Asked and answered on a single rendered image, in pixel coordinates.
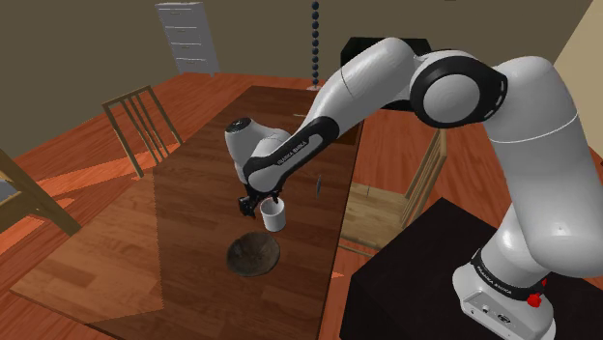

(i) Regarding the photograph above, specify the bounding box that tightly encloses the black robot stand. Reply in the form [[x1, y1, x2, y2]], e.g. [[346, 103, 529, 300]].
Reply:
[[338, 197, 603, 340]]

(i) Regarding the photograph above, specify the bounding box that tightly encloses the black box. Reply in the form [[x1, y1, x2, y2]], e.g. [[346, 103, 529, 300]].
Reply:
[[339, 37, 433, 112]]

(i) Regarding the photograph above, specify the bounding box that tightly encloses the white cup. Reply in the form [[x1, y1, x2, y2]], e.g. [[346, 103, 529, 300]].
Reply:
[[259, 197, 288, 234]]

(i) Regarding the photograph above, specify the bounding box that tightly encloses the dark blue beaded floor lamp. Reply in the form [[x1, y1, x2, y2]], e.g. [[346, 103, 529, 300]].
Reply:
[[305, 0, 327, 92]]

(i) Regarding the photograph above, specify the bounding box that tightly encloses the wooden slat-back chair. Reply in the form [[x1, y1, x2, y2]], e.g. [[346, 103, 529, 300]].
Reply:
[[0, 147, 83, 238], [338, 127, 449, 259], [101, 84, 185, 180]]

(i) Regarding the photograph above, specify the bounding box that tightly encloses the grey chest of drawers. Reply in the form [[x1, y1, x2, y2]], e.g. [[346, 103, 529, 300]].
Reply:
[[155, 0, 221, 78]]

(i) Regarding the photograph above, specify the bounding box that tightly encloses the brown wooden table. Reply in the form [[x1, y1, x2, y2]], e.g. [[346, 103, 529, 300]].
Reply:
[[9, 84, 366, 340]]

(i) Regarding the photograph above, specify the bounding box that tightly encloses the dark brown bowl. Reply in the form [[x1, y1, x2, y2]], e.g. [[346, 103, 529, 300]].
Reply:
[[225, 231, 282, 278]]

